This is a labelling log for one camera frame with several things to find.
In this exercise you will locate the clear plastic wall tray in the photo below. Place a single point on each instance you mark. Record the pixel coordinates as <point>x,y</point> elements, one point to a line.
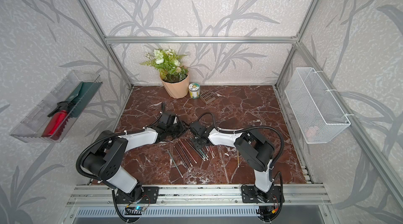
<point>30,129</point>

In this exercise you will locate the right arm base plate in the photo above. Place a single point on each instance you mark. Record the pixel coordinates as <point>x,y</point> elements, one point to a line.
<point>250,194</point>

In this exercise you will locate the circuit board with wires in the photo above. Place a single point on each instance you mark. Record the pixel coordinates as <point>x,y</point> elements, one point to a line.
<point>131,210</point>

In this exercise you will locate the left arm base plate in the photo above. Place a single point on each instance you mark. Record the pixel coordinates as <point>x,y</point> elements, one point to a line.
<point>143,195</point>

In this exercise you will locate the green garden trowel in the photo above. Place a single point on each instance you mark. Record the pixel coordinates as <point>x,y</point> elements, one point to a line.
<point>76,99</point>

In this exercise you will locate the blue striped pencil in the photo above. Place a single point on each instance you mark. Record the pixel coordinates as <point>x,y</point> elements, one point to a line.
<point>186,157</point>

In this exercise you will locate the pink object in basket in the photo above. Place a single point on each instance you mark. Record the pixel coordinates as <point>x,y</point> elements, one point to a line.
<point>311,133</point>

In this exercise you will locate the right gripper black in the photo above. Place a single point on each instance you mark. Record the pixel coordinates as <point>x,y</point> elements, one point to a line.
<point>195,145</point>

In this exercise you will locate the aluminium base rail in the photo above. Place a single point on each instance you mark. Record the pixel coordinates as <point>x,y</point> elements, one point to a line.
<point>200,195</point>

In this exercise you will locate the brown slotted plastic piece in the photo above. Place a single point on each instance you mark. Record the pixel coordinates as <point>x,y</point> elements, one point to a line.
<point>207,97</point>

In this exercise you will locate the terracotta pot with plant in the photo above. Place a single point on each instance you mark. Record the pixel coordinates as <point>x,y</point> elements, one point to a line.
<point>174,75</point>

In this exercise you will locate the blue pencil purple cap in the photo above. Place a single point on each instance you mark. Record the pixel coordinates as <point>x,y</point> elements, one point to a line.
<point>203,154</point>

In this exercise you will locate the yellow green tin can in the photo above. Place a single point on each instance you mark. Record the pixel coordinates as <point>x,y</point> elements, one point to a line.
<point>194,90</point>

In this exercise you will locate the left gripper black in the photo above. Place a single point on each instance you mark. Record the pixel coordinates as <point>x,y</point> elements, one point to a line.
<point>183,129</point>

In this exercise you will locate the red striped pencil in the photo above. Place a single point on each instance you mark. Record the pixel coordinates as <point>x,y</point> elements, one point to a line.
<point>193,159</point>

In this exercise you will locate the red spray bottle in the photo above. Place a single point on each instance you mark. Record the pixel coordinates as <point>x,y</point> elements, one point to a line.
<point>59,118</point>

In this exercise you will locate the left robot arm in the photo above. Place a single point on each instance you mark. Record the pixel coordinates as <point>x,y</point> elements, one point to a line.
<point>102,160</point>

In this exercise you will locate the white wire mesh basket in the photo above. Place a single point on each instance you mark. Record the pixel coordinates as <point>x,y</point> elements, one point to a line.
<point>314,104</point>

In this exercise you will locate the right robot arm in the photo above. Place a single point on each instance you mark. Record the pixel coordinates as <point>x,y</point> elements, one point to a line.
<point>254,148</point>

